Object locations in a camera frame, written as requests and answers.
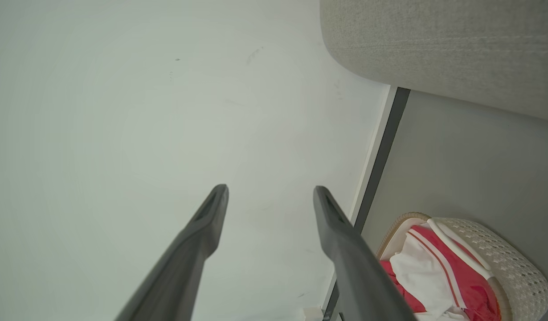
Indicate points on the grey fabric sofa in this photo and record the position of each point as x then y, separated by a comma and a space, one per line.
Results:
434, 40

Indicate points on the red garment with white stripes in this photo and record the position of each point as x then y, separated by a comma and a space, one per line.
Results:
470, 278

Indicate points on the white wall socket box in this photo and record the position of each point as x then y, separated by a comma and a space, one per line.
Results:
312, 314

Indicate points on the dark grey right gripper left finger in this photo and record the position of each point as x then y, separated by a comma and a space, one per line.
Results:
189, 249

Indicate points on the white and black baseboard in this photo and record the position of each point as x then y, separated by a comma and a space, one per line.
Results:
385, 147

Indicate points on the white woven plastic laundry basket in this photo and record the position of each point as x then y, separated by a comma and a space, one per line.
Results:
514, 267

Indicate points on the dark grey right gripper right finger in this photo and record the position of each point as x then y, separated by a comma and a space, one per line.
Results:
354, 267

